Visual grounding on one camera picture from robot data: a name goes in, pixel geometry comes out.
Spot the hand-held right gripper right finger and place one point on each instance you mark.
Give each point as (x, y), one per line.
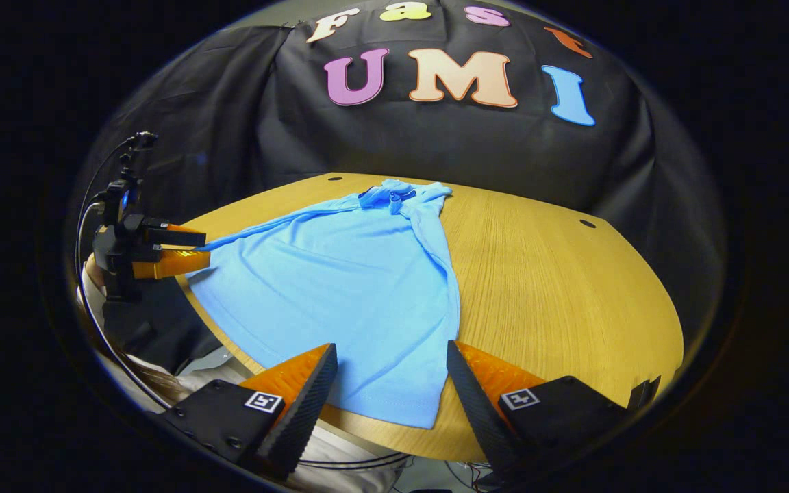
(480, 411)

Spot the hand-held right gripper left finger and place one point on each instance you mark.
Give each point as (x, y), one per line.
(302, 418)

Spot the light blue T-shirt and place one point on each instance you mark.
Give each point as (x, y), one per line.
(340, 287)

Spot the black backdrop cloth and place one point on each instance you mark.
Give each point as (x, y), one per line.
(435, 137)

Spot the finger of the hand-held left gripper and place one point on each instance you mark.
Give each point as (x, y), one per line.
(175, 263)
(175, 237)

